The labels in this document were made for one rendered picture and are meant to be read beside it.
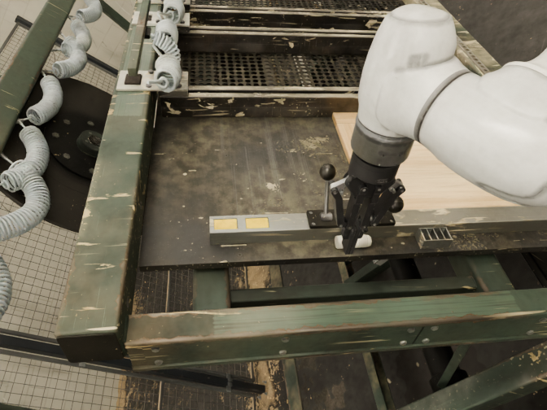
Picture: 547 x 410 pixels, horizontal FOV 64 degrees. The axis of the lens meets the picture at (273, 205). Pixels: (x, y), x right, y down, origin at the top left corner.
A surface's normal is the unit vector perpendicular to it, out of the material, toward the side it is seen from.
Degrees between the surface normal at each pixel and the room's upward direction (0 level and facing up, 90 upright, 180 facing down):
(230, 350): 90
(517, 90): 29
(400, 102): 41
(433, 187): 56
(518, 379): 0
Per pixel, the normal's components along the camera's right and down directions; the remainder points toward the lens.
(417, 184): 0.08, -0.70
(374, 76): -0.84, 0.30
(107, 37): 0.09, 0.74
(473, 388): -0.77, -0.36
